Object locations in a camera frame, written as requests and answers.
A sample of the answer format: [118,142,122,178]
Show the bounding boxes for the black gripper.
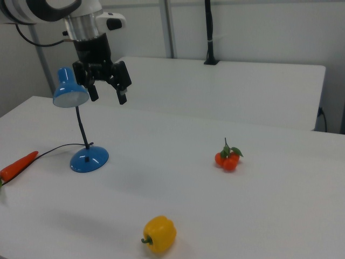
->
[72,32,133,106]

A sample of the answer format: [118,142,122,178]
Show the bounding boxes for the aluminium frame post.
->
[158,0,178,59]

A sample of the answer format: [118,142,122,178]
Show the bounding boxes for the yellow toy bell pepper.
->
[140,215,177,254]

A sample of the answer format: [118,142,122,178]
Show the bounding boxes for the black wall socket cable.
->
[317,106,328,133]

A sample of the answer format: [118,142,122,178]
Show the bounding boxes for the blue desk lamp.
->
[52,67,110,174]

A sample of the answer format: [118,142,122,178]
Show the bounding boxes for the black pole with clamp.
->
[203,0,222,66]

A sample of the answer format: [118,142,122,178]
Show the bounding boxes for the black lamp power cable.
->
[0,142,94,187]

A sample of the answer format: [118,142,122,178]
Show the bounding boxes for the orange toy tangerine cluster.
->
[214,137,244,172]

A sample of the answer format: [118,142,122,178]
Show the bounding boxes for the white side table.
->
[106,56,327,132]

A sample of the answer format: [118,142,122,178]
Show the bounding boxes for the orange toy carrot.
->
[0,151,39,189]

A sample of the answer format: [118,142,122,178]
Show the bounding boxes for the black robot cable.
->
[15,23,75,48]

